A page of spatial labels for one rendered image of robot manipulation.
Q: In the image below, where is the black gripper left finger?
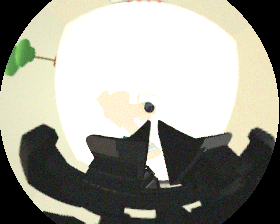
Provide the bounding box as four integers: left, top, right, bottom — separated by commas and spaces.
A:
85, 119, 151, 187

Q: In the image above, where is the dark navy cylinder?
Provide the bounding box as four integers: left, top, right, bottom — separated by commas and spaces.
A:
144, 102, 155, 113

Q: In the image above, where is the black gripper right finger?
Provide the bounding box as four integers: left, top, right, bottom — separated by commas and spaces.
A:
157, 119, 232, 186

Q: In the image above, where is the cream rectangular block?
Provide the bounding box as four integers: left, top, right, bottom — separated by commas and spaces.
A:
137, 93, 160, 116

